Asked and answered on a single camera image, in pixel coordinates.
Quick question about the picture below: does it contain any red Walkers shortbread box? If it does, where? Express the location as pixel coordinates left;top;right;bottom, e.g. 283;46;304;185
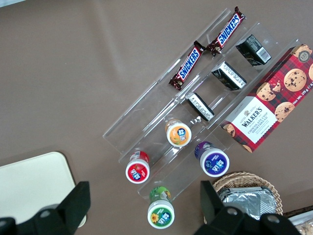
220;43;313;154

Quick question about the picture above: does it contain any aluminium foil tray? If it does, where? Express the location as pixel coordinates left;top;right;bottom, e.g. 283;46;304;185
217;186;274;222

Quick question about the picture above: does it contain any orange yogurt cup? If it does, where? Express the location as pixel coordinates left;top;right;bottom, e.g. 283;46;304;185
164;118;192;148

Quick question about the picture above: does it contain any purple yogurt cup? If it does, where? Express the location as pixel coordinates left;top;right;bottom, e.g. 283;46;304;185
194;141;230;178

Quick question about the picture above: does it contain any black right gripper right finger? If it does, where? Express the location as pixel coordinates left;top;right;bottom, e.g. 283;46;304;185
195;180;303;235

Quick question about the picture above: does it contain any small black box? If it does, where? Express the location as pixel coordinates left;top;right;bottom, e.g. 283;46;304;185
184;91;216;122
235;34;272;68
211;61;247;92

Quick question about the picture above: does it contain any red yogurt cup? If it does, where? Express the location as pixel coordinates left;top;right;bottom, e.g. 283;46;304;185
125;150;151;184

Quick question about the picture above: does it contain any cream plastic tray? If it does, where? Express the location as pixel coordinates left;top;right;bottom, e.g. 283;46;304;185
0;151;88;228

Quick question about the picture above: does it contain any green yogurt cup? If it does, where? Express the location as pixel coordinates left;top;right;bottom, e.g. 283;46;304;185
147;185;176;230

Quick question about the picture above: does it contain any light oval wicker basket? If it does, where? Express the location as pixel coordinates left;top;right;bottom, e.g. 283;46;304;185
211;171;284;216

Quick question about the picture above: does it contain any clear acrylic cup stand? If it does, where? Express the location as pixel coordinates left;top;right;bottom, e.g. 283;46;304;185
102;80;236;204

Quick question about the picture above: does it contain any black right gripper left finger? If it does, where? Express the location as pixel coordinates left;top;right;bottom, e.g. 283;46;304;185
0;180;92;235

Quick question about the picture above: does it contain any white plastic bin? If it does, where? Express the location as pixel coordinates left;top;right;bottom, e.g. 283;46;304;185
282;207;313;235

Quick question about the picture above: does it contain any clear cracker packet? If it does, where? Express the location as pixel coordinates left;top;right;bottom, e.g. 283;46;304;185
298;223;313;235

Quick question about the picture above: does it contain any clear acrylic snack stand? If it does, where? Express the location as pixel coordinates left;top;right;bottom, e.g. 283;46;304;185
154;8;309;134

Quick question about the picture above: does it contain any Snickers chocolate bar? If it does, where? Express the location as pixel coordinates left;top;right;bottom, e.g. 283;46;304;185
206;6;246;58
169;40;205;92

